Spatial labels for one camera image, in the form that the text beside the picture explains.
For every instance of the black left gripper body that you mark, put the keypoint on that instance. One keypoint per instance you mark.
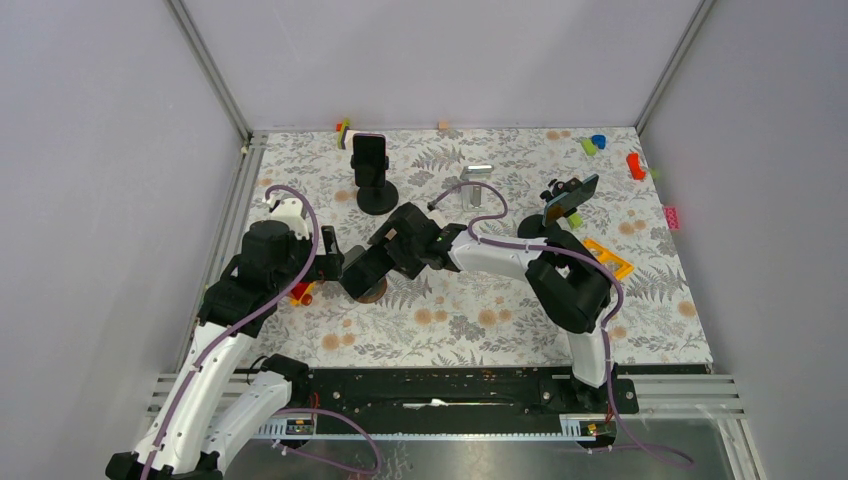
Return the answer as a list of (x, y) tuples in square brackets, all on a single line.
[(325, 267)]

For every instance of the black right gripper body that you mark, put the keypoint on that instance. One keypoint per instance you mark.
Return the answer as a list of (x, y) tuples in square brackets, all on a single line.
[(407, 256)]

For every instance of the black smartphone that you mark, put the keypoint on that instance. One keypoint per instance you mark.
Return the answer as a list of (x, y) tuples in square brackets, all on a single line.
[(364, 266)]

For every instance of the blue-edged smartphone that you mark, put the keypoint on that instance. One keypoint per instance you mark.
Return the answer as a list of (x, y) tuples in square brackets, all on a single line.
[(563, 197)]

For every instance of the black round-base phone stand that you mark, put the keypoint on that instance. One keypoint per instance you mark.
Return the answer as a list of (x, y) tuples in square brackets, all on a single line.
[(530, 227)]

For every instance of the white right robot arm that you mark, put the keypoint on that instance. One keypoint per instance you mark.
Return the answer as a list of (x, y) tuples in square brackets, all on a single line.
[(571, 286)]

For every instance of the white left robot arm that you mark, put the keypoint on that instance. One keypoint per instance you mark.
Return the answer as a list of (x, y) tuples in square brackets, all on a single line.
[(187, 440)]

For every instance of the grey stand on wooden base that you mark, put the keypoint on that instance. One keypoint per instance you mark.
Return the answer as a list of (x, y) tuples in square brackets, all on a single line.
[(371, 294)]

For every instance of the black phone stand with phone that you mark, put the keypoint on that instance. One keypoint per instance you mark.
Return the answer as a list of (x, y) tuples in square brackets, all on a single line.
[(376, 195)]

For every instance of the silver metal phone stand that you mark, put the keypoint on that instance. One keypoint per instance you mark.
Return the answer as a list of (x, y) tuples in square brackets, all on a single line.
[(472, 177)]

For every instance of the red toy car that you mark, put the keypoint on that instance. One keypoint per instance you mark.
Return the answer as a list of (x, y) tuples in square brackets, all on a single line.
[(301, 295)]

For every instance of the purple-edged smartphone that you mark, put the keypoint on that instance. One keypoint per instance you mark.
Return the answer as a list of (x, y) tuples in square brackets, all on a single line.
[(369, 160)]

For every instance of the stacked coloured blocks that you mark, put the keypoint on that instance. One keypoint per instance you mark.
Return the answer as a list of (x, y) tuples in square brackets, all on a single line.
[(342, 129)]

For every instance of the green toy block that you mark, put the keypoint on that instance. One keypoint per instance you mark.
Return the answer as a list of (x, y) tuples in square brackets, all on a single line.
[(574, 221)]

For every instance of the floral patterned mat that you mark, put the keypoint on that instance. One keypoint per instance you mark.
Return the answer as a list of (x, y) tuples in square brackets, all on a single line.
[(447, 319)]

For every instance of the lime green block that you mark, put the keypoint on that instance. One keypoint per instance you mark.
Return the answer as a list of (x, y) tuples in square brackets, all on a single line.
[(588, 146)]

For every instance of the blue heart block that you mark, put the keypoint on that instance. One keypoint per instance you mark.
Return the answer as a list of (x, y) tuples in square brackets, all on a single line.
[(599, 141)]

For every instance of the red curved block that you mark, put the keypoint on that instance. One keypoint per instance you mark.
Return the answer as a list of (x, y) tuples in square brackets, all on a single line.
[(635, 167)]

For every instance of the pink lego brick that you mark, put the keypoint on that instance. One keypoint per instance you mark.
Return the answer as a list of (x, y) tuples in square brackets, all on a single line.
[(672, 218)]

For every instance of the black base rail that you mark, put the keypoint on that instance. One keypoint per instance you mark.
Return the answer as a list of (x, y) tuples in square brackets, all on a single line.
[(455, 401)]

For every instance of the yellow triangular plastic frame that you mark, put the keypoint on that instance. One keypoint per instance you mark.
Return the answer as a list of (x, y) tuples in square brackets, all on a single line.
[(619, 267)]

